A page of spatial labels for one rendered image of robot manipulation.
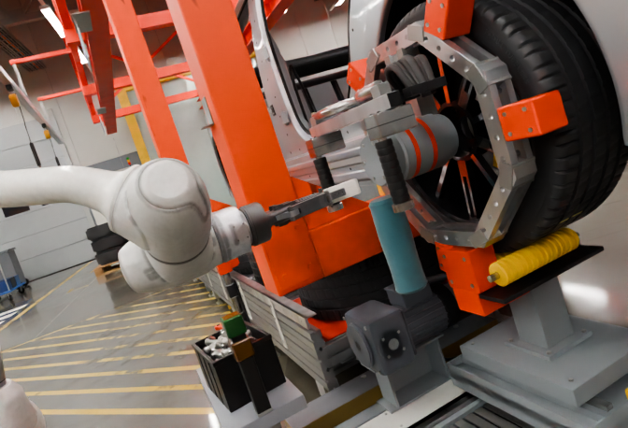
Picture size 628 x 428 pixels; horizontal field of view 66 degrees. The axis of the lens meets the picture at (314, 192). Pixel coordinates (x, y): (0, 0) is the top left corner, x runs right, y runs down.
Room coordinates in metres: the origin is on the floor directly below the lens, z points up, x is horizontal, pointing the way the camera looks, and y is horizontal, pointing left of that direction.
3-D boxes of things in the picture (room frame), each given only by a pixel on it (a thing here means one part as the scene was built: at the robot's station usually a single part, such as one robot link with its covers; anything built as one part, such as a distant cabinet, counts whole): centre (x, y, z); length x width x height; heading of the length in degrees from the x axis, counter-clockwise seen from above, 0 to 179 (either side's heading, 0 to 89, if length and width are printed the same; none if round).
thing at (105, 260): (9.09, 3.53, 0.55); 1.40 x 0.80 x 1.09; 103
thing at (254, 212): (0.88, 0.09, 0.83); 0.09 x 0.08 x 0.07; 111
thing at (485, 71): (1.22, -0.32, 0.85); 0.54 x 0.07 x 0.54; 21
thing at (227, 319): (0.95, 0.24, 0.64); 0.04 x 0.04 x 0.04; 21
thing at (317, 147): (1.31, -0.07, 0.93); 0.09 x 0.05 x 0.05; 111
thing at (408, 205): (0.98, -0.16, 0.83); 0.04 x 0.04 x 0.16
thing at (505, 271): (1.14, -0.46, 0.51); 0.29 x 0.06 x 0.06; 111
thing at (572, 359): (1.28, -0.48, 0.32); 0.40 x 0.30 x 0.28; 21
